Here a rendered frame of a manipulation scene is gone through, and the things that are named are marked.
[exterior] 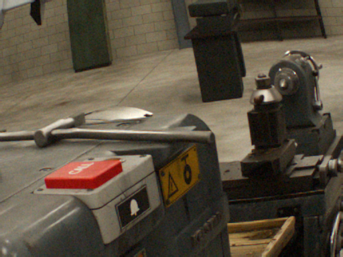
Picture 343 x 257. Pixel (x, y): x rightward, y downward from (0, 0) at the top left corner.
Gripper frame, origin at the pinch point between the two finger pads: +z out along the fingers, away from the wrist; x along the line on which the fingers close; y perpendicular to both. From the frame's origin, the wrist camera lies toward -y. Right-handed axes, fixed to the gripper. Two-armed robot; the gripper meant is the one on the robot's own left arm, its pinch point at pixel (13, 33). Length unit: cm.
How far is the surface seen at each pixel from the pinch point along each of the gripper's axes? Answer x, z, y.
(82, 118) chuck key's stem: 19.4, 13.5, 4.1
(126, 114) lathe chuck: 39.1, 16.6, 5.2
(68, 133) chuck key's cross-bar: 10.0, 13.4, 5.3
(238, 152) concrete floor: 531, 139, -28
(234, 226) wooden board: 79, 46, 19
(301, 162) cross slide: 98, 36, 32
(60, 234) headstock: -20.4, 15.1, 14.2
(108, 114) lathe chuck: 38.0, 16.6, 2.7
